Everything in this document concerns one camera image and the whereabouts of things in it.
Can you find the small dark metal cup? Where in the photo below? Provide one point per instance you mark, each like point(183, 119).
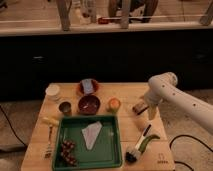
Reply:
point(65, 108)

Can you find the dark red grape bunch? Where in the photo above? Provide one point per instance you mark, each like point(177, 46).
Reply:
point(66, 148)

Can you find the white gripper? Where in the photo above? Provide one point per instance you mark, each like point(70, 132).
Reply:
point(152, 111)

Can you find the white plastic cup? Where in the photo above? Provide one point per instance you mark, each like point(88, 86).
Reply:
point(53, 92)

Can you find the dark purple bowl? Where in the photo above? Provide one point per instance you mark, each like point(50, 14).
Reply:
point(88, 105)

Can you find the green plastic tray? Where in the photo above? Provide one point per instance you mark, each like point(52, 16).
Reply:
point(96, 142)

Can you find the blue sponge block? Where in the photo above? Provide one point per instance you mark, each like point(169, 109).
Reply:
point(87, 86)

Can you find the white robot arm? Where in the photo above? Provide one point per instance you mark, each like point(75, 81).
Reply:
point(163, 87)

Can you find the green vegetable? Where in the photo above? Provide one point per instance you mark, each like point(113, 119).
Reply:
point(146, 141)

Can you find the yellow handled fork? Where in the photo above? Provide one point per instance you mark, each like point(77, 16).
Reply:
point(51, 122)

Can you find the white folded cloth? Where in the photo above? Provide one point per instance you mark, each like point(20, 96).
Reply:
point(90, 134)

